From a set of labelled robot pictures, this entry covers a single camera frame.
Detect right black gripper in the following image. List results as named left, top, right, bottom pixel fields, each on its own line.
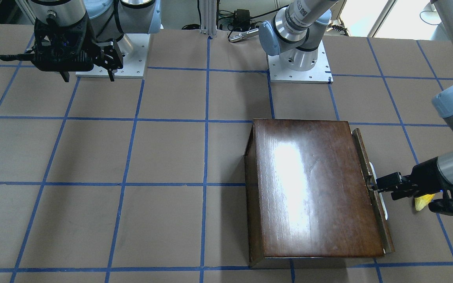
left=0, top=18, right=124, bottom=83

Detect wooden drawer with white handle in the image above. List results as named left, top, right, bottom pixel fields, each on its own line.
left=352, top=128, right=395, bottom=255

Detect dark wooden drawer cabinet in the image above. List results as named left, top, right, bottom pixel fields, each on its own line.
left=244, top=119, right=388, bottom=269

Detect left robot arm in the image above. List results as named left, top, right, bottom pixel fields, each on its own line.
left=259, top=0, right=453, bottom=204

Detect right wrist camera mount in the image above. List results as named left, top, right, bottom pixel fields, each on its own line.
left=34, top=18, right=95, bottom=72

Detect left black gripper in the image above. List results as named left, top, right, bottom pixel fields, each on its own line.
left=371, top=157, right=445, bottom=201

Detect aluminium frame post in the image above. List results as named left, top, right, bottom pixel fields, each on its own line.
left=198, top=0, right=218, bottom=38

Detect yellow corn cob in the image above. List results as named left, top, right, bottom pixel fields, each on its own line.
left=414, top=194, right=435, bottom=212

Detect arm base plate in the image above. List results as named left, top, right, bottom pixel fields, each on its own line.
left=75, top=33, right=151, bottom=79
left=267, top=41, right=334, bottom=84

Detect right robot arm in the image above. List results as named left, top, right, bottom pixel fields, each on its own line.
left=0, top=0, right=162, bottom=82

